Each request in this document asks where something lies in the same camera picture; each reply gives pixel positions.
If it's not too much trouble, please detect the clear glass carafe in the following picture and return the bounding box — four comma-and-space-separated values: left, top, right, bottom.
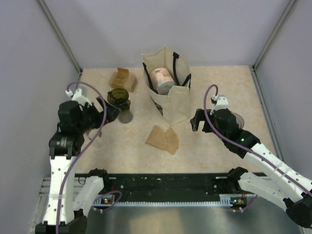
86, 129, 104, 148

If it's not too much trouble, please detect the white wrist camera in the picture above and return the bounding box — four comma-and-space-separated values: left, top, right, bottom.
210, 95, 229, 115
65, 88, 93, 107

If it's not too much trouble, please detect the olive green coffee dripper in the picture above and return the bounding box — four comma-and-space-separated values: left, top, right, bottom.
107, 88, 131, 112

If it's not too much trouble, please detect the cream floral canvas tote bag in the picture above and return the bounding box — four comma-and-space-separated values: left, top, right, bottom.
142, 46, 192, 125

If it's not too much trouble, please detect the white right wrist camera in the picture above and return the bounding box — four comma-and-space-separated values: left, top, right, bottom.
210, 95, 229, 115

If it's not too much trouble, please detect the pink wrapped paper roll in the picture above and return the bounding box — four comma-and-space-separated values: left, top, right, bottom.
150, 67, 175, 95

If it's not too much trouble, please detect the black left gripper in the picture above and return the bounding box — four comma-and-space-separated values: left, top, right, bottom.
77, 96, 122, 132

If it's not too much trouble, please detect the brown cardboard box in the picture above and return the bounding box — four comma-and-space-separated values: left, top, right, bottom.
109, 67, 137, 93

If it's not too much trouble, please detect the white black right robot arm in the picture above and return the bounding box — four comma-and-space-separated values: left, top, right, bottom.
190, 109, 312, 228

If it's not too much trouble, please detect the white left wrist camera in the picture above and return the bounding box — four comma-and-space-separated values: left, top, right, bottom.
65, 88, 93, 107

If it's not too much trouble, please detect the grey glass server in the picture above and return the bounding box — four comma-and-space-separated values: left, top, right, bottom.
118, 109, 133, 124

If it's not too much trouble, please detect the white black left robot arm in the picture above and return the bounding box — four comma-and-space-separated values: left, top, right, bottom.
35, 97, 120, 234

